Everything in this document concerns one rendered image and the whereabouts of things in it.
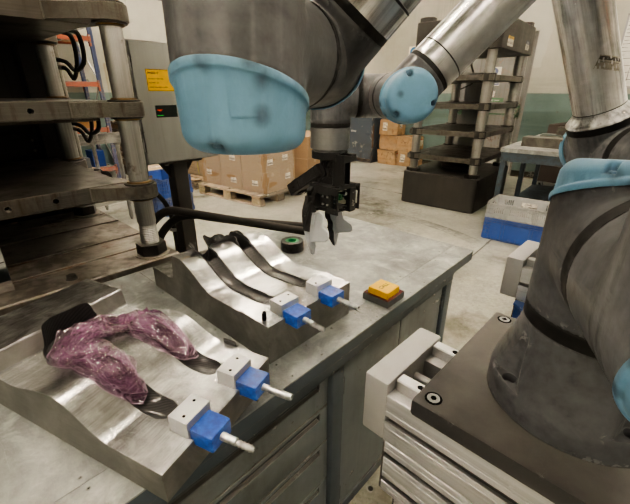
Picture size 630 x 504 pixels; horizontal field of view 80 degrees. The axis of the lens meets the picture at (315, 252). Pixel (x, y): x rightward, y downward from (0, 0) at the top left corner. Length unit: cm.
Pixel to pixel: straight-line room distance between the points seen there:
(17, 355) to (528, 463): 78
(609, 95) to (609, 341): 70
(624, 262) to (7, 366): 84
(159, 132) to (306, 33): 129
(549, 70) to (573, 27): 627
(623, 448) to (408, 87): 46
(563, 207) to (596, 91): 56
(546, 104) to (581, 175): 679
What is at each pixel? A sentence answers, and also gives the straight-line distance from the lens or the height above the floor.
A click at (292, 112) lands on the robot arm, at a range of 22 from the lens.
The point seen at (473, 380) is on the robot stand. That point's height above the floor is 104.
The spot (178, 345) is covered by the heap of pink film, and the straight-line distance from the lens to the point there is 75.
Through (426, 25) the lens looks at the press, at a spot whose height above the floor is 198.
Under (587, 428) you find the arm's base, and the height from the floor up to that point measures 107.
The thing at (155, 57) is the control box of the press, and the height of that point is 142.
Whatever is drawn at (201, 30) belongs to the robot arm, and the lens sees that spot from 21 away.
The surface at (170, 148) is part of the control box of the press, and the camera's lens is 152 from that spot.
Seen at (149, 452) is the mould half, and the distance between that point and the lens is 63.
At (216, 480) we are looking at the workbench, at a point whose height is 62.
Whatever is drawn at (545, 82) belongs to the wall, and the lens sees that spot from 714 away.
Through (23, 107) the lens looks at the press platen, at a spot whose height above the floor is 128.
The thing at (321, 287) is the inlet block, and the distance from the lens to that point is 84.
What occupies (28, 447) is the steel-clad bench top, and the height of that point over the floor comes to 80.
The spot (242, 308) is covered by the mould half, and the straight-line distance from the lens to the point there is 82.
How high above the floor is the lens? 131
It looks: 23 degrees down
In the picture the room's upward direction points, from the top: straight up
